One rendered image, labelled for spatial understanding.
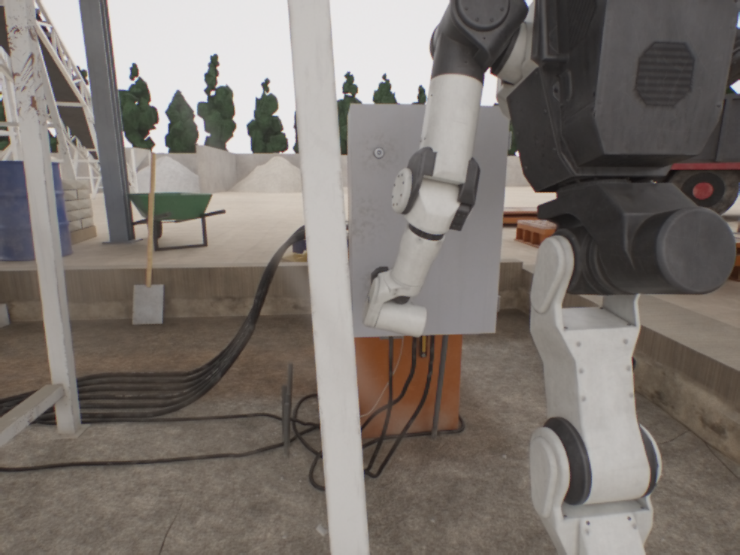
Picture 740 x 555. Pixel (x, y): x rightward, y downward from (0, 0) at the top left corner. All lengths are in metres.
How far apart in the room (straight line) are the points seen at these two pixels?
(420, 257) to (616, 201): 0.31
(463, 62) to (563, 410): 0.61
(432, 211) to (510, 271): 3.06
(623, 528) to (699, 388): 1.50
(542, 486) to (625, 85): 0.65
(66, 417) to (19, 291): 2.06
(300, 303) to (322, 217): 2.82
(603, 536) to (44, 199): 1.98
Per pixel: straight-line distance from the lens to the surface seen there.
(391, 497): 1.68
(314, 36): 0.83
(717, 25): 0.82
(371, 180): 1.12
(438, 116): 0.75
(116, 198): 5.73
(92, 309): 4.01
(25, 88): 2.06
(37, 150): 2.04
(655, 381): 2.56
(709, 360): 2.33
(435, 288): 1.19
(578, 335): 0.82
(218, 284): 3.61
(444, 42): 0.80
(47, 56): 9.34
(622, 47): 0.73
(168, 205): 4.96
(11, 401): 2.77
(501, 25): 0.78
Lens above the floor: 1.07
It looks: 13 degrees down
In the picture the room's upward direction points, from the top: straight up
